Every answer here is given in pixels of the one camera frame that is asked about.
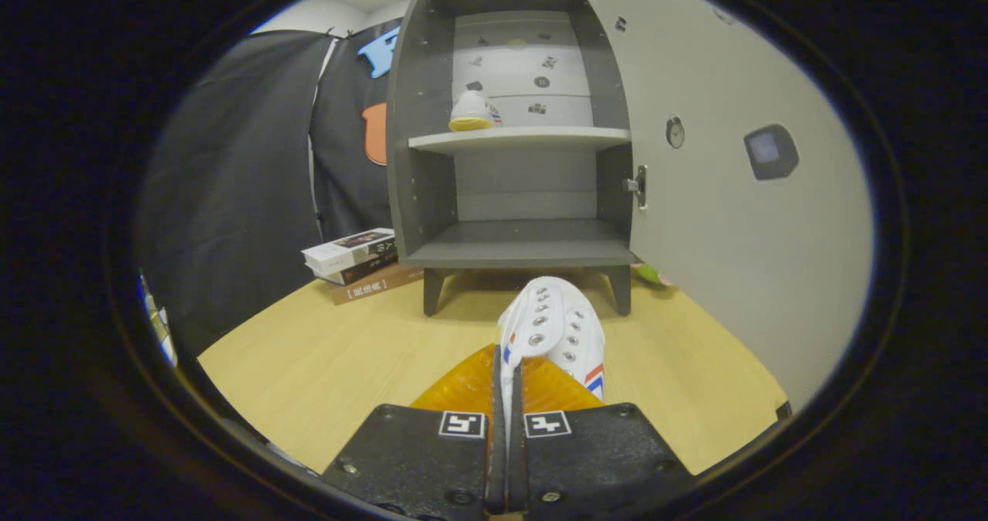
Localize brown book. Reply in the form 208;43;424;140
328;265;425;306

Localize white book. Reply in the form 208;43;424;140
301;228;397;275

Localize grey shoe cabinet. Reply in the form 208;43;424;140
386;0;643;317

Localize white shoe cabinet door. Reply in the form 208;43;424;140
571;0;877;414

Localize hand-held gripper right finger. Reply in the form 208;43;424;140
509;355;695;518

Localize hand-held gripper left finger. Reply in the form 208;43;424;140
320;343;506;520

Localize white striped shoe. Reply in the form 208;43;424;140
448;90;502;133
498;276;607;429

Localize black book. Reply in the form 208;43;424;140
313;251;400;286

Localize black backdrop cloth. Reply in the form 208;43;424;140
139;19;404;356

